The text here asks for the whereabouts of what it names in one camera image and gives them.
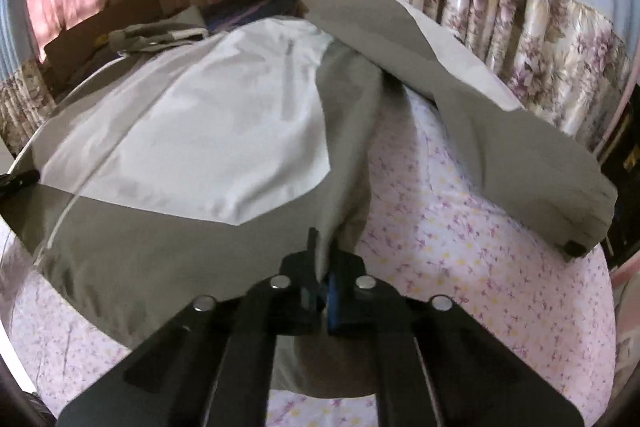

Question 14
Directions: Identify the dark furniture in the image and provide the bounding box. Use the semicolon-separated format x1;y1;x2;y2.
597;107;635;268

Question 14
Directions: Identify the folded grey white garment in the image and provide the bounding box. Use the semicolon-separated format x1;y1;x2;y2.
107;23;210;54

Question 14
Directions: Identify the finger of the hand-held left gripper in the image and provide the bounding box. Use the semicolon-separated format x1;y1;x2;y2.
0;170;41;204

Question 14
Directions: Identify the blue floral curtain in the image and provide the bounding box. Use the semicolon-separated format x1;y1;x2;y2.
335;0;637;152
0;0;57;148

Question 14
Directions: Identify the grey and white jacket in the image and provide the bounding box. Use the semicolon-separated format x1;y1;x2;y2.
10;0;621;400

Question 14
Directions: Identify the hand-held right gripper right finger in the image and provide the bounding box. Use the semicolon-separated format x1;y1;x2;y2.
326;251;585;427

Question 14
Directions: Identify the dark striped blanket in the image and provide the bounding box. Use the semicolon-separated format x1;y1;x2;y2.
200;0;311;34

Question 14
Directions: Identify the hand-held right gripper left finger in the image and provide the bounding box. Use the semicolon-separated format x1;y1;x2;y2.
57;228;329;427

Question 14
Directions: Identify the brown headboard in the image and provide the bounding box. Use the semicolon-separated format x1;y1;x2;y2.
42;1;171;85

